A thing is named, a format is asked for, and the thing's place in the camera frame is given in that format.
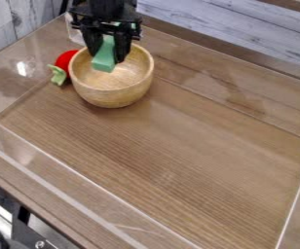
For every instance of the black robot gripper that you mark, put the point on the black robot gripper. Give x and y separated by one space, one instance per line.
108 17

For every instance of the green rectangular block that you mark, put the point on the green rectangular block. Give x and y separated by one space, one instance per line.
104 61

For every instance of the brown wooden bowl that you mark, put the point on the brown wooden bowl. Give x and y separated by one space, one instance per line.
117 89

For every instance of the red toy strawberry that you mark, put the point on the red toy strawberry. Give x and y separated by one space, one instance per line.
60 68

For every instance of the clear acrylic tray wall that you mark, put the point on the clear acrylic tray wall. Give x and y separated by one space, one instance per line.
94 218

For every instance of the black table leg bracket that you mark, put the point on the black table leg bracket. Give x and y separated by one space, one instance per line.
25 234

